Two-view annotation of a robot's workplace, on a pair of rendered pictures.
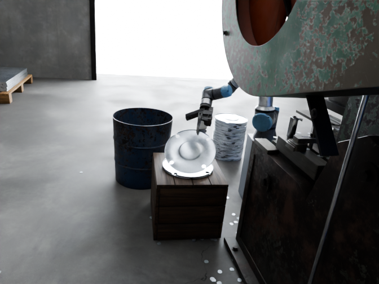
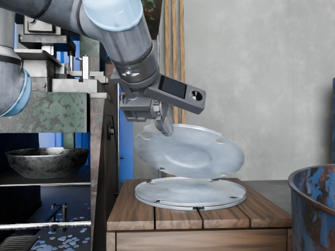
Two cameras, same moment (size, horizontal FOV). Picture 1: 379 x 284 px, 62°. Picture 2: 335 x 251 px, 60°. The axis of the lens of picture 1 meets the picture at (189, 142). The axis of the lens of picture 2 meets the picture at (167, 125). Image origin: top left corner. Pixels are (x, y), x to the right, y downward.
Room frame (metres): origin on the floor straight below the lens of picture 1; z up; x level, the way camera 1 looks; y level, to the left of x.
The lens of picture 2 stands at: (2.39, 0.04, 0.55)
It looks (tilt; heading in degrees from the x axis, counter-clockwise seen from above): 1 degrees down; 188
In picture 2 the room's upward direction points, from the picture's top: straight up
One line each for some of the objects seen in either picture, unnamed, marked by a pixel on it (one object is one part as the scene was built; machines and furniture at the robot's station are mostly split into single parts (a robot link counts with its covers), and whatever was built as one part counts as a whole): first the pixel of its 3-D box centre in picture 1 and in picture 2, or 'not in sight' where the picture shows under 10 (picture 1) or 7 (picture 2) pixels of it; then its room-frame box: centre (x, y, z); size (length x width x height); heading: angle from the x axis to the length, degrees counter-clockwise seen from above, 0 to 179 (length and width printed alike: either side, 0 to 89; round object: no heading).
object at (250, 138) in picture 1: (258, 169); not in sight; (1.94, -0.49, 0.23); 0.18 x 0.18 x 0.45; 7
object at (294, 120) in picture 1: (292, 126); (85, 67); (1.29, -0.43, 0.75); 0.03 x 0.03 x 0.10; 15
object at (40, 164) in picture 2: not in sight; (49, 162); (1.22, -0.64, 0.36); 0.34 x 0.34 x 0.10
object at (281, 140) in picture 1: (342, 154); (49, 89); (1.22, -0.64, 0.67); 0.45 x 0.30 x 0.06; 105
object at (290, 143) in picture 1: (311, 136); (88, 71); (1.17, -0.47, 0.76); 0.17 x 0.06 x 0.10; 105
